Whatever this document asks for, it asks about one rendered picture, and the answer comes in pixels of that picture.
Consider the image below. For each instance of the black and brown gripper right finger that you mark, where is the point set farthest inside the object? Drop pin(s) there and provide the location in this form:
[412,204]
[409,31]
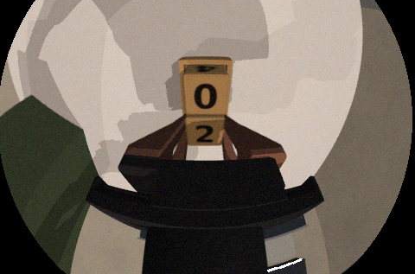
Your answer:
[249,144]

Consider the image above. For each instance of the tan wooden number cube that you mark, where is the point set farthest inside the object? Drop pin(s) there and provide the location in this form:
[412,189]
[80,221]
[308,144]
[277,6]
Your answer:
[204,130]
[205,90]

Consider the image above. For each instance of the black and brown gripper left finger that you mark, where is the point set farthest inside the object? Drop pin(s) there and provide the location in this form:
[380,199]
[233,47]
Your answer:
[161,143]

